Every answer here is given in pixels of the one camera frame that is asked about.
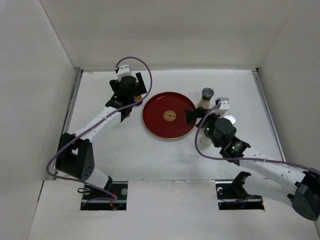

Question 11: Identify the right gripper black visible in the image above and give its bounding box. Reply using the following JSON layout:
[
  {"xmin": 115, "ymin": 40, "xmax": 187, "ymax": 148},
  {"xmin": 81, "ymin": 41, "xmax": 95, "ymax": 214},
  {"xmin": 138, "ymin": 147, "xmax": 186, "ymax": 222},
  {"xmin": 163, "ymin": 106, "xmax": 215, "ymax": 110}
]
[{"xmin": 185, "ymin": 107, "xmax": 224, "ymax": 148}]

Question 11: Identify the red lid sauce jar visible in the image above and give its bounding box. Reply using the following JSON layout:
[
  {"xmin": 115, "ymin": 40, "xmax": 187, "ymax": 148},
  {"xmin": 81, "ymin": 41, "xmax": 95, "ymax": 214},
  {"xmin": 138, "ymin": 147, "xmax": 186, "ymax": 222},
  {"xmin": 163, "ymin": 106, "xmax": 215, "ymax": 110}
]
[{"xmin": 135, "ymin": 95, "xmax": 143, "ymax": 102}]

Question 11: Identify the grey lid white shaker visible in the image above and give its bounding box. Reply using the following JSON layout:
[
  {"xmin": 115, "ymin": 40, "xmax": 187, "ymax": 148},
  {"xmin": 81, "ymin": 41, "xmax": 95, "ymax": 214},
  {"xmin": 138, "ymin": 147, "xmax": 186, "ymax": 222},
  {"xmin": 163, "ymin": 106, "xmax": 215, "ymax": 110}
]
[{"xmin": 198, "ymin": 87, "xmax": 215, "ymax": 109}]

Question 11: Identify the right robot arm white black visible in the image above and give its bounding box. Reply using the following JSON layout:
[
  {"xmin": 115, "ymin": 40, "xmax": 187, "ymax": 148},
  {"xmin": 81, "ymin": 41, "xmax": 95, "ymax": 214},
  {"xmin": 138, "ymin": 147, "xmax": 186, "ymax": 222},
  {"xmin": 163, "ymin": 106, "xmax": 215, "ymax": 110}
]
[{"xmin": 185, "ymin": 105, "xmax": 320, "ymax": 222}]

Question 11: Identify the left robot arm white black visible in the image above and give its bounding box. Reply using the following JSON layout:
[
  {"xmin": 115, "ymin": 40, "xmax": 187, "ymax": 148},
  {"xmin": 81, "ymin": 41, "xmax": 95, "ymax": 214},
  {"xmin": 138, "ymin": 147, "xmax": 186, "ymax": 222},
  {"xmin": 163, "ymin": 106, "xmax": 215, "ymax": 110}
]
[{"xmin": 55, "ymin": 71, "xmax": 147, "ymax": 200}]

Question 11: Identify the red round tray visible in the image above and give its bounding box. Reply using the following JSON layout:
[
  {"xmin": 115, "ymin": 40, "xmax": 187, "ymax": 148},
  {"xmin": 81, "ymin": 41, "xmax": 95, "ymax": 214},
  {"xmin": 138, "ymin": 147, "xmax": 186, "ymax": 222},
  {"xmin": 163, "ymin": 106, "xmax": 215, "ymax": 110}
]
[{"xmin": 142, "ymin": 92, "xmax": 196, "ymax": 140}]

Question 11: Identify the black cap white bottle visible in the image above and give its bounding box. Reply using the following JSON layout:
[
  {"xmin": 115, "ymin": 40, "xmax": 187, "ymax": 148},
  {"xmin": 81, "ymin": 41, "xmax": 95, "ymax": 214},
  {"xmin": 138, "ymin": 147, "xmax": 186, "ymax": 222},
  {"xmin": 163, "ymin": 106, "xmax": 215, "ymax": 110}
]
[{"xmin": 200, "ymin": 132, "xmax": 212, "ymax": 146}]

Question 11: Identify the silver lid blue label bottle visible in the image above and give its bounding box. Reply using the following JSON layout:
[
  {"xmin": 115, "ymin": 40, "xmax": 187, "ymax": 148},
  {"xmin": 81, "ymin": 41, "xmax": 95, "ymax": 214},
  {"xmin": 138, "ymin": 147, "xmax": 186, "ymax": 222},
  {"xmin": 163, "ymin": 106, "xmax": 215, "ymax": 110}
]
[{"xmin": 223, "ymin": 114, "xmax": 236, "ymax": 125}]

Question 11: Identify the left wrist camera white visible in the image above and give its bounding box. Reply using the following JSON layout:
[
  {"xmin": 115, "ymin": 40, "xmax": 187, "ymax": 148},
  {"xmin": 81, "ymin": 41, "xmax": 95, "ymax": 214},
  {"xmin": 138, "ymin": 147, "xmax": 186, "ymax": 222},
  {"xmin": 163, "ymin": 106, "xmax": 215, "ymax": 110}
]
[{"xmin": 115, "ymin": 64, "xmax": 132, "ymax": 82}]

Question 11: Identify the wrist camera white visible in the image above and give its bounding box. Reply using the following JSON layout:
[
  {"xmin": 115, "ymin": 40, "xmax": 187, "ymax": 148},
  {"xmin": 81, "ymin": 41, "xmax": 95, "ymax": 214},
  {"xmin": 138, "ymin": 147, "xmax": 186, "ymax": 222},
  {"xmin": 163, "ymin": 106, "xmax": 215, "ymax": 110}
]
[
  {"xmin": 115, "ymin": 64, "xmax": 132, "ymax": 82},
  {"xmin": 215, "ymin": 97, "xmax": 230, "ymax": 112}
]

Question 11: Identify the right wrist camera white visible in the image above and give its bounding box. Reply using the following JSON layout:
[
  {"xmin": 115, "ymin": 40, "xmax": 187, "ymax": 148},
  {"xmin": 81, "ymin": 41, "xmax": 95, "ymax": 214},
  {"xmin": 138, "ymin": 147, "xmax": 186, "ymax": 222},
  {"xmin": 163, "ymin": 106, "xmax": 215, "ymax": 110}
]
[{"xmin": 215, "ymin": 97, "xmax": 230, "ymax": 112}]

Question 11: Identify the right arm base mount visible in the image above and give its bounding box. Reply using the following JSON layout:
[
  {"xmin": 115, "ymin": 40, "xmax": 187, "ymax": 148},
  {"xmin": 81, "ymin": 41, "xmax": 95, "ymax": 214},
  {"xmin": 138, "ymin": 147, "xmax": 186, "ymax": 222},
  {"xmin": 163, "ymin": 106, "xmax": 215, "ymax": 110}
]
[{"xmin": 215, "ymin": 171, "xmax": 265, "ymax": 211}]

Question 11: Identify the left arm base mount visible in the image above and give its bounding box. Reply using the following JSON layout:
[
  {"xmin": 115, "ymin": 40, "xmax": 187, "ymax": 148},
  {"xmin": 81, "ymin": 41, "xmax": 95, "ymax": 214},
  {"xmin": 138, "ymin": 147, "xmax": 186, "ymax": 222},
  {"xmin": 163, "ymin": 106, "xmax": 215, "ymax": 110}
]
[{"xmin": 77, "ymin": 181, "xmax": 129, "ymax": 211}]

